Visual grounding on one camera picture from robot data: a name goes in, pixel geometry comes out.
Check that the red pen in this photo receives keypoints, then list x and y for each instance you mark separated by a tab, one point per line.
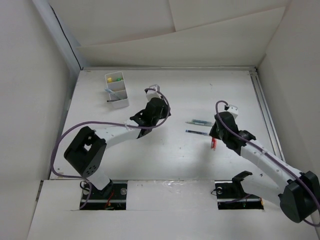
213	144

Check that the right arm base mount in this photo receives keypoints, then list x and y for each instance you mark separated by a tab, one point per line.
230	194

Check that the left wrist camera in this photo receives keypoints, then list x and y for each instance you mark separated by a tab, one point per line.
152	92

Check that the light blue marker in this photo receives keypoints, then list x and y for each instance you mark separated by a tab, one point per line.
202	122

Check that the dark blue pen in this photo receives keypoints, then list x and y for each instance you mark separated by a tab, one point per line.
197	132

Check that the green pen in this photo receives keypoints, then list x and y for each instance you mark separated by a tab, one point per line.
199	124

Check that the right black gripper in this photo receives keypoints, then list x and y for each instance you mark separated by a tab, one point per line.
213	133

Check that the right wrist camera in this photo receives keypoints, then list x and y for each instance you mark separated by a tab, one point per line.
232	109

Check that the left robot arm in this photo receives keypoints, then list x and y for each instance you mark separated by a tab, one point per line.
86	150

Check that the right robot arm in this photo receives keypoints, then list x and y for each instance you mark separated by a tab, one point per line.
297	193

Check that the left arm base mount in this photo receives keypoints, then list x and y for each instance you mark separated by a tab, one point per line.
114	199

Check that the white three-compartment organizer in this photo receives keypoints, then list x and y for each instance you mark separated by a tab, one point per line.
118	87

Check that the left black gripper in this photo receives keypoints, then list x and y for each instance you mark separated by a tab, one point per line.
166	112

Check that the black pen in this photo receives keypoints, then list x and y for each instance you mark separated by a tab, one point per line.
113	100

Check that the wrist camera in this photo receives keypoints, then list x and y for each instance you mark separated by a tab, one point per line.
232	109
152	92

